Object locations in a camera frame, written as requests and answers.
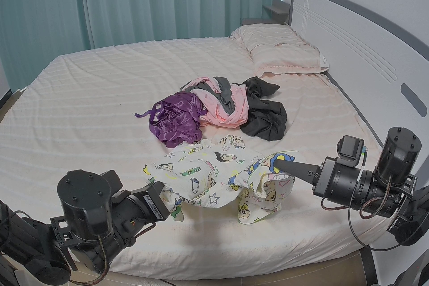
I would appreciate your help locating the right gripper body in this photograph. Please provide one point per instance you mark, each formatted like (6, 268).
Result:
(342, 184)

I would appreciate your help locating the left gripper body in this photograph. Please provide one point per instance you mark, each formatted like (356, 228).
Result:
(147, 207)

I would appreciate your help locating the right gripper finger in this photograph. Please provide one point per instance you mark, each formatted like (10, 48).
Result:
(301, 172)

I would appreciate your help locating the white printed pyjama top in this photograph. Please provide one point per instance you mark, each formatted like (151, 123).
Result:
(201, 170)

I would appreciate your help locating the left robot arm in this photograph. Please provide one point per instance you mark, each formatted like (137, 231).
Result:
(83, 201)

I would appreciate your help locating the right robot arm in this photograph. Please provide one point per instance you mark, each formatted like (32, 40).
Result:
(398, 157)

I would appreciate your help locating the bed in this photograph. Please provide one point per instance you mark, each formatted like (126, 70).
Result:
(100, 93)

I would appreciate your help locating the black garment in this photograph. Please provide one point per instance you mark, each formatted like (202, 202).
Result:
(268, 120)

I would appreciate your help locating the purple satin garment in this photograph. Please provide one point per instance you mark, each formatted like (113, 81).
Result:
(174, 120)

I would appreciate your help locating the pink and grey garment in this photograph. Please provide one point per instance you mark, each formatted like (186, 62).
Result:
(218, 110)

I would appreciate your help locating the cream pillow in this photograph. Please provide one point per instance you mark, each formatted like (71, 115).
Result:
(285, 56)

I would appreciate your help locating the grey bedside table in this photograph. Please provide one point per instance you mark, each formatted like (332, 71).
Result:
(278, 8)

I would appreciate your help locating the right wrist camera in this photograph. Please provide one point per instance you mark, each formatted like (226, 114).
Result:
(350, 147)

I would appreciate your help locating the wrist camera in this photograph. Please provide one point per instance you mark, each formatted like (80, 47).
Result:
(350, 147)
(112, 182)

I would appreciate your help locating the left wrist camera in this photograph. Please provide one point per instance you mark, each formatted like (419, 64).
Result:
(112, 182)

